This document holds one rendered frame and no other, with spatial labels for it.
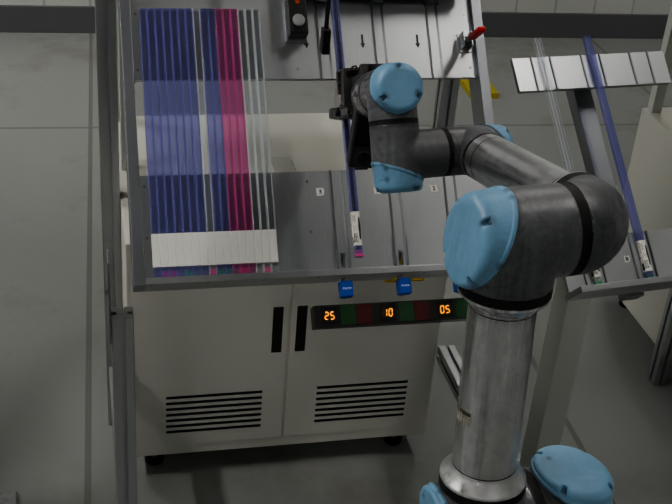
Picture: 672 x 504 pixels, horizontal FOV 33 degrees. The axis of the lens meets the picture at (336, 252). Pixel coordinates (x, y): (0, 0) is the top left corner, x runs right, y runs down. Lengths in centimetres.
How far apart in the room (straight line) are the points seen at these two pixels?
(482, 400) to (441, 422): 147
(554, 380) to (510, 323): 114
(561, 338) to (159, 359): 86
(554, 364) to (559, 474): 92
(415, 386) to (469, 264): 135
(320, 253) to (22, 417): 109
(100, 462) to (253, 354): 48
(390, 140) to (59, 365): 157
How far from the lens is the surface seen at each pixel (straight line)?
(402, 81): 168
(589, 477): 161
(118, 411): 219
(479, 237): 132
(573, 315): 243
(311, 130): 287
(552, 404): 256
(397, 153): 169
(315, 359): 255
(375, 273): 207
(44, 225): 370
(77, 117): 445
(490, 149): 166
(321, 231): 208
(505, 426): 147
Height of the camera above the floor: 178
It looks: 30 degrees down
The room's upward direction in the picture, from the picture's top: 5 degrees clockwise
